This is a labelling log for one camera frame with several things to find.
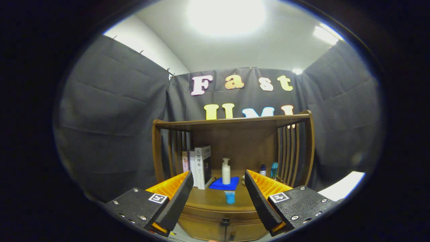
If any wooden cabinet with slatted sides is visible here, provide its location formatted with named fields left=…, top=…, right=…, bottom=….
left=152, top=110, right=315, bottom=242

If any white pump bottle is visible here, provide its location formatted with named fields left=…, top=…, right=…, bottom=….
left=222, top=158, right=231, bottom=185

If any white plastic cabinet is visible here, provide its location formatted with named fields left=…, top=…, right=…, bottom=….
left=317, top=171, right=366, bottom=201

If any wooden drawer with black knob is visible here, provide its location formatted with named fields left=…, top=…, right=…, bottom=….
left=178, top=206, right=269, bottom=232

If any rectangular ceiling light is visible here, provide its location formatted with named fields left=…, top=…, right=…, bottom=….
left=313, top=23, right=344, bottom=46

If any blue folded cloth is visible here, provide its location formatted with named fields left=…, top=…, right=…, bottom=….
left=209, top=176, right=240, bottom=191

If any thick white book with portrait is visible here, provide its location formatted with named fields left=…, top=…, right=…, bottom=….
left=194, top=146, right=212, bottom=190

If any wooden countertop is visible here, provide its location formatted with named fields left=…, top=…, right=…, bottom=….
left=186, top=170, right=269, bottom=212

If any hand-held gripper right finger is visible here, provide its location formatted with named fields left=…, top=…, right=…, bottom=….
left=244, top=169, right=338, bottom=237

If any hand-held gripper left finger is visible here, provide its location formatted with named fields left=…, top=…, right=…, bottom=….
left=105, top=170, right=195, bottom=237

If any thin white book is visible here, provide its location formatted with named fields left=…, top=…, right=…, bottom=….
left=189, top=150, right=199, bottom=187

